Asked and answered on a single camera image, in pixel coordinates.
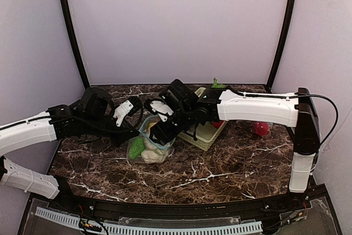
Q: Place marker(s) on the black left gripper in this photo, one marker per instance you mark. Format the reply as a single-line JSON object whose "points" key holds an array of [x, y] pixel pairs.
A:
{"points": [[127, 135]]}

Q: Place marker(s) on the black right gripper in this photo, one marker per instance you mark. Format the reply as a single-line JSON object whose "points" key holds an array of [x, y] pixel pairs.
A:
{"points": [[161, 132]]}

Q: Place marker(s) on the green leafy vegetable toy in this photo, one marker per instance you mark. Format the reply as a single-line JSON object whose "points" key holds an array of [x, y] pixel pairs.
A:
{"points": [[136, 148]]}

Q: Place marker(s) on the white green cabbage toy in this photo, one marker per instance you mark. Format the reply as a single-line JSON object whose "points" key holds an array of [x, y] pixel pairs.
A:
{"points": [[151, 153]]}

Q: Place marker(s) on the clear zip bag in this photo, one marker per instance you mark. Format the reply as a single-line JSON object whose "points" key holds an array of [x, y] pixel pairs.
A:
{"points": [[169, 149], [262, 127]]}

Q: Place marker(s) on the yellow peach toy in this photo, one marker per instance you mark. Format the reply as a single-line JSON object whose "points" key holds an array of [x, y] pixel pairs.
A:
{"points": [[151, 124]]}

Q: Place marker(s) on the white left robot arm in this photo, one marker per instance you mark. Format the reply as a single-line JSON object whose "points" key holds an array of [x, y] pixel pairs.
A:
{"points": [[94, 114]]}

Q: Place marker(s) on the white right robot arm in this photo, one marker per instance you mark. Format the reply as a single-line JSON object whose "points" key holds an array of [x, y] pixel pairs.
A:
{"points": [[179, 109]]}

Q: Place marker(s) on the pale green perforated basket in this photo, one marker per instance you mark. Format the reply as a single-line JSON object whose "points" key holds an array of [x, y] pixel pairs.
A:
{"points": [[202, 136]]}

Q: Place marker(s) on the white radish with leaves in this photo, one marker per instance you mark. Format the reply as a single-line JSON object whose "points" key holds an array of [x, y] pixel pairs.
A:
{"points": [[216, 84]]}

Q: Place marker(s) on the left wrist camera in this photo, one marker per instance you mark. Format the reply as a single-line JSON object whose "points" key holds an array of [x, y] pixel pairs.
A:
{"points": [[128, 108]]}

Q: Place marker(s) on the black table edge rail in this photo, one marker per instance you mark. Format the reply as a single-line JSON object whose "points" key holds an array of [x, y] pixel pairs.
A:
{"points": [[265, 209]]}

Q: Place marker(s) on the light blue cable duct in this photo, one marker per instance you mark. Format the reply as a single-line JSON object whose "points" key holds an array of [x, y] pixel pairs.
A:
{"points": [[142, 226]]}

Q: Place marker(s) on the black left frame post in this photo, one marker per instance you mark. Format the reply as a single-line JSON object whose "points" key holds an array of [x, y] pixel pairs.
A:
{"points": [[74, 43]]}

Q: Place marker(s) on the black frame post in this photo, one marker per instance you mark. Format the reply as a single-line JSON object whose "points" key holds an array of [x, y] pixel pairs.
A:
{"points": [[281, 44], [74, 43]]}

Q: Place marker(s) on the black right frame post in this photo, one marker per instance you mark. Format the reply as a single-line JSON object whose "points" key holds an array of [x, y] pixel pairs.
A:
{"points": [[281, 44]]}

